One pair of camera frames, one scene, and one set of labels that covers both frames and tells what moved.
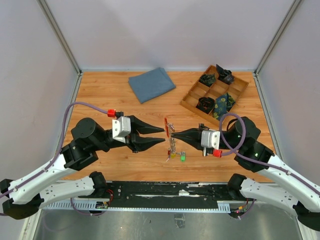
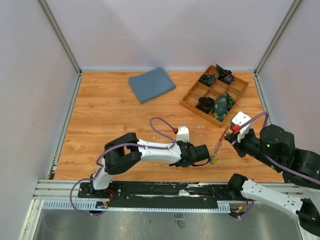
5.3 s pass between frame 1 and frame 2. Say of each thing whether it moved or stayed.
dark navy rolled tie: stayed
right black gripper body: moved
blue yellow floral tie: stayed
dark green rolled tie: stayed
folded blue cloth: stayed
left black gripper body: moved
